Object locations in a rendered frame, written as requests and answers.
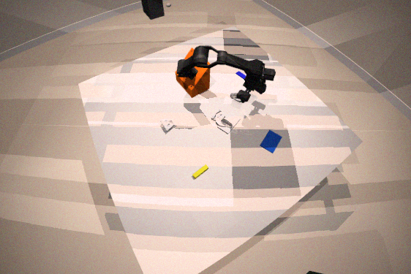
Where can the yellow flat bar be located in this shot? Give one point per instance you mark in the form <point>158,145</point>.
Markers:
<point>200,171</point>

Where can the blue block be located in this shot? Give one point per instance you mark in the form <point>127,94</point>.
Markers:
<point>271,141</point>

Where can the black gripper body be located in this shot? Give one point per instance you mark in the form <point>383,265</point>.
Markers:
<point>248,84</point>

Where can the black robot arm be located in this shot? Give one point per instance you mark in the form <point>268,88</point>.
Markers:
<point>254,69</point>

